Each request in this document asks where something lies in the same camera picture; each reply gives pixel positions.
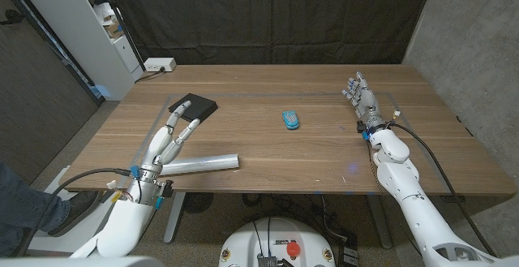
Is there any black slanted stand pole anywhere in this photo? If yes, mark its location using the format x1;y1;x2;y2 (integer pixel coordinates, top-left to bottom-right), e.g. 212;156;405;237
95;0;146;72

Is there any person's dark shoe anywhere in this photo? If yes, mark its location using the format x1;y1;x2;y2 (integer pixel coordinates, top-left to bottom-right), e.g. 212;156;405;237
48;190;101;238

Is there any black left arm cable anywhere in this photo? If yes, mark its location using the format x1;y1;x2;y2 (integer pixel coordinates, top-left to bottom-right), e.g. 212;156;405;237
7;167;135;258

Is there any blue toy phone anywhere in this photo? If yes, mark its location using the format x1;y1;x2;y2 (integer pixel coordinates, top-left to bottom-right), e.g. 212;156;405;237
281;110;300;131

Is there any white power strip box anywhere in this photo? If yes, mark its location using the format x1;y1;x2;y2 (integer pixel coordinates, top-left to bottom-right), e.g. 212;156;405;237
144;57;178;73

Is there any white flat floor board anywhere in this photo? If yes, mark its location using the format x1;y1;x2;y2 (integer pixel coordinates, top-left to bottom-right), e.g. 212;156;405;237
27;165;121;255

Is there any silver metal tube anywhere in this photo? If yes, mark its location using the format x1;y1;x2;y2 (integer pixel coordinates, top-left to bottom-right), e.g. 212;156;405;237
161;153;240;176

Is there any black round ribbed disc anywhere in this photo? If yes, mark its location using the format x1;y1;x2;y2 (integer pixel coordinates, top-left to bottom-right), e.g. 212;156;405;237
182;192;215;214

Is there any person's leg in jeans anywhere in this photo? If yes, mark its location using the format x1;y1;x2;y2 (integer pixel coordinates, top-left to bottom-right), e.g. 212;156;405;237
0;161;71;256

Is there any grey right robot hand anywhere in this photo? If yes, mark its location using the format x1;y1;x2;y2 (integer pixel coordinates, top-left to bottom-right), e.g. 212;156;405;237
341;71;386;132

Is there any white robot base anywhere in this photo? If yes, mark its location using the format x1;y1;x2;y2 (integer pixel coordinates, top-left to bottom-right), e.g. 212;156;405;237
217;217;337;267

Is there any cardboard box on shelf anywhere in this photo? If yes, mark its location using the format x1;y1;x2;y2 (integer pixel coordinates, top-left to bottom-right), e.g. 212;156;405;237
103;19;125;40

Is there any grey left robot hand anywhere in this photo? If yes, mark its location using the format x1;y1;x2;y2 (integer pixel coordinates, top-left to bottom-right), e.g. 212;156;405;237
139;100;202;175

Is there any red emergency stop button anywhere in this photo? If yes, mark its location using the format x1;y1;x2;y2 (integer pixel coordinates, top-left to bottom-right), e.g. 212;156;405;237
285;241;302;258

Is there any black square box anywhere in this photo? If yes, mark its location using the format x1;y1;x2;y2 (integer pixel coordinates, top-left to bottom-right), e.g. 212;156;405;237
168;93;219;127

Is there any black floor power strip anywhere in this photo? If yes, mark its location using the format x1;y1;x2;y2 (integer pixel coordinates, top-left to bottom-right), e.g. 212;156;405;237
338;234;360;267

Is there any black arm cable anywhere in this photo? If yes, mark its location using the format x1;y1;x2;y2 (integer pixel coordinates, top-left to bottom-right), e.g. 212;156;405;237
390;122;499;259
7;167;135;258

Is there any white shelf cabinet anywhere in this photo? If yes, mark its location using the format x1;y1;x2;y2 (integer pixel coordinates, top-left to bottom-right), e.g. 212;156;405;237
11;0;145;101

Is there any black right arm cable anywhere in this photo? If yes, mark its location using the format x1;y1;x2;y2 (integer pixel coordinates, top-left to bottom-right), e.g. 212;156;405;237
390;122;499;259

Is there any black curtain backdrop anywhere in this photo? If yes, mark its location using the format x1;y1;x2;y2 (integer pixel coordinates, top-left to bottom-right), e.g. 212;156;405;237
101;0;437;66

